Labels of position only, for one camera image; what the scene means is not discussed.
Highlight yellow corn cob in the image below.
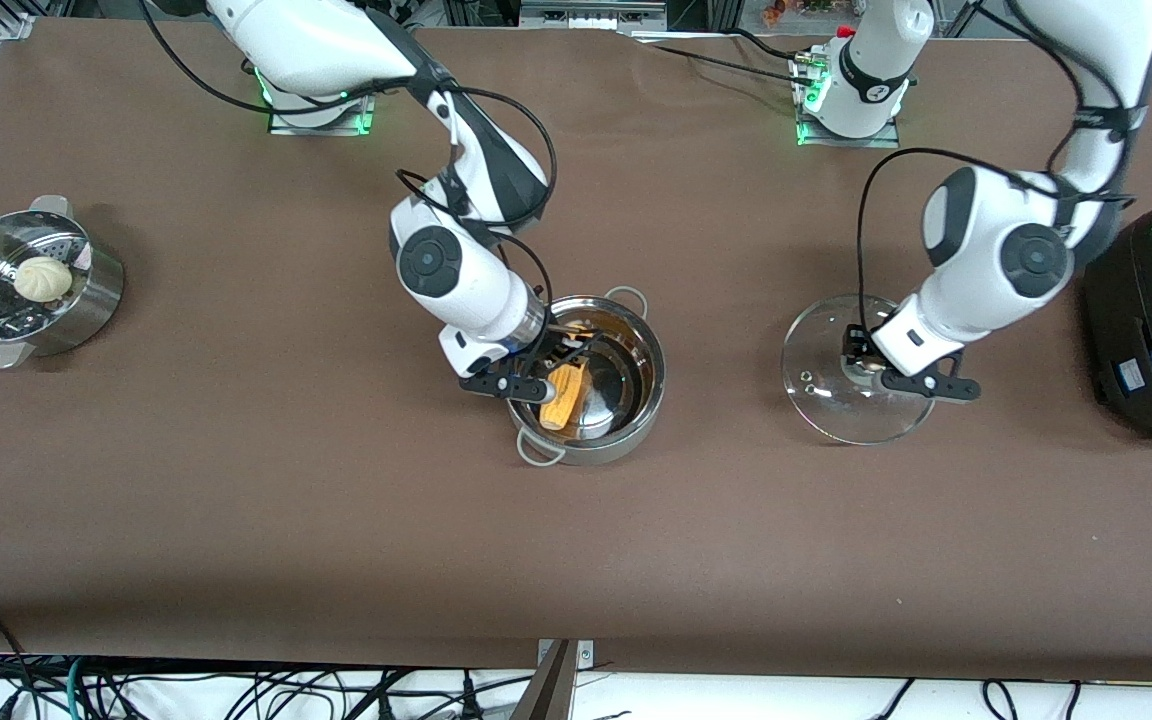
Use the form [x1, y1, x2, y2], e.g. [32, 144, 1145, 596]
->
[540, 360, 590, 432]

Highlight glass pot lid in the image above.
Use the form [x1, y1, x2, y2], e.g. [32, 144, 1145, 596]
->
[781, 292, 939, 447]

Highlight brown table cover mat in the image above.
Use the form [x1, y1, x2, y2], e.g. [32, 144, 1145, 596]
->
[0, 15, 1152, 685]

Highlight dark brown bar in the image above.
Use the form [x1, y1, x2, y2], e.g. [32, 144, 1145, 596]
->
[510, 640, 579, 720]

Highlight white steamed bun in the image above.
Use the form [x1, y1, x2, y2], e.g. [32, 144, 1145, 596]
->
[14, 255, 74, 302]

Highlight steel cooking pot grey handles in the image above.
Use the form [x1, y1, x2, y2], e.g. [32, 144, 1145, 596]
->
[507, 286, 668, 468]

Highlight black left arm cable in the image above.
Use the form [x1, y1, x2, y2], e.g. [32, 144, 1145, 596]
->
[855, 147, 1137, 346]

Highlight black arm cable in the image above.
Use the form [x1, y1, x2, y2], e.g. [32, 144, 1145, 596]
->
[136, 0, 559, 376]
[855, 147, 1137, 346]

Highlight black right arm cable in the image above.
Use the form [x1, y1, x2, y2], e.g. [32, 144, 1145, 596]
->
[136, 0, 559, 376]

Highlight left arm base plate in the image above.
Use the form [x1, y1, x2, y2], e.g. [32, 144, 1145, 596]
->
[794, 50, 904, 150]

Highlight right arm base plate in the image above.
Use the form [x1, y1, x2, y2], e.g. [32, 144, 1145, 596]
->
[267, 62, 378, 137]

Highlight metal table edge bracket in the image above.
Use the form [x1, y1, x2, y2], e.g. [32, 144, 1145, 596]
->
[537, 638, 596, 669]

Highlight black cable on table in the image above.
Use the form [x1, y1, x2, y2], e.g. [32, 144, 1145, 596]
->
[626, 28, 812, 86]

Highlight steel steamer pot grey handles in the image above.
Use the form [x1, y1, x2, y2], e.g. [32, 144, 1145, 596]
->
[0, 195, 126, 370]

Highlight green cable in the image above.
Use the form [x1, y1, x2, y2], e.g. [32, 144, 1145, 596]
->
[61, 655, 115, 720]

